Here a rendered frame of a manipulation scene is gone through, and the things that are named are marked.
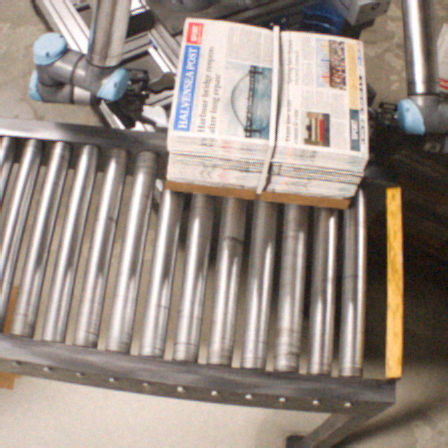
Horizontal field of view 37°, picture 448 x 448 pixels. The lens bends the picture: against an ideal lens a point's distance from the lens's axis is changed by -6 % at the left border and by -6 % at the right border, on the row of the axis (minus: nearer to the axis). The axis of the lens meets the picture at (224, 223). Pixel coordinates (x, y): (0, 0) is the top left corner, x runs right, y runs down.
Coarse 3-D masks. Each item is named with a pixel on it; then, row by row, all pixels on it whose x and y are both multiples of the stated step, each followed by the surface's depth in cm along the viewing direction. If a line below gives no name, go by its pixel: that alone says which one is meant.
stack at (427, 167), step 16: (400, 160) 193; (416, 160) 190; (432, 160) 187; (416, 176) 196; (432, 176) 193; (400, 192) 207; (384, 208) 217; (416, 208) 210; (432, 208) 206; (384, 224) 224; (416, 224) 216; (432, 224) 212; (384, 240) 232; (416, 240) 222; (416, 256) 232
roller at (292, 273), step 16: (288, 208) 148; (304, 208) 148; (288, 224) 146; (304, 224) 146; (288, 240) 144; (304, 240) 145; (288, 256) 142; (304, 256) 143; (288, 272) 141; (304, 272) 142; (288, 288) 139; (288, 304) 137; (288, 320) 136; (288, 336) 134; (288, 352) 133; (288, 368) 131
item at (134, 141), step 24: (0, 120) 151; (24, 120) 151; (24, 144) 152; (48, 144) 151; (72, 144) 151; (96, 144) 150; (120, 144) 150; (144, 144) 151; (72, 168) 160; (384, 168) 154; (384, 192) 156
